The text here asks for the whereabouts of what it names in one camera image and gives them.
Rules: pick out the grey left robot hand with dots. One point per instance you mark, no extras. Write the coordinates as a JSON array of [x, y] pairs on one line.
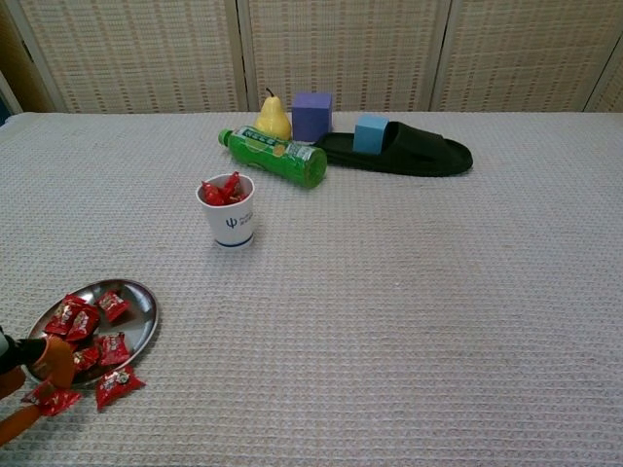
[[58, 360]]

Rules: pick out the red candy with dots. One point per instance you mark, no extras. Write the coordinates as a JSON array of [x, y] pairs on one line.
[[119, 386], [86, 360], [58, 401], [239, 196], [212, 193], [113, 349], [230, 185], [84, 323], [113, 305], [63, 313]]

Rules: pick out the round silver metal plate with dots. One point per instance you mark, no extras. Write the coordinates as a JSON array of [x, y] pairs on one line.
[[141, 311]]

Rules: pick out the white paper cup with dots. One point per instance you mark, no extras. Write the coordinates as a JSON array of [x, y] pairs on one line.
[[229, 228]]

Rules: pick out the woven bamboo screen panel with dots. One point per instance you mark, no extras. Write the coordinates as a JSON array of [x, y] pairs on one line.
[[19, 58], [340, 48], [611, 92], [146, 48], [525, 48]]

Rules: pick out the green plastic drink bottle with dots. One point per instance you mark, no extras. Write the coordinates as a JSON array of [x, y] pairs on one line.
[[292, 163]]

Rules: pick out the yellow pear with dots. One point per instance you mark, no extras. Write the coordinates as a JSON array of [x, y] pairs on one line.
[[273, 121]]

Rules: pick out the white woven tablecloth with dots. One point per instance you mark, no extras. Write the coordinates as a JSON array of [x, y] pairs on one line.
[[389, 316]]

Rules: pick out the purple foam cube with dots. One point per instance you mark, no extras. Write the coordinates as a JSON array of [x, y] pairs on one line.
[[311, 119]]

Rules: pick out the light blue foam cube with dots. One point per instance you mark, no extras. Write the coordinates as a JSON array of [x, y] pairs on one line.
[[370, 136]]

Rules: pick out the black slipper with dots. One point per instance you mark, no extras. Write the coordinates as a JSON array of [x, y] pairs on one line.
[[428, 155]]

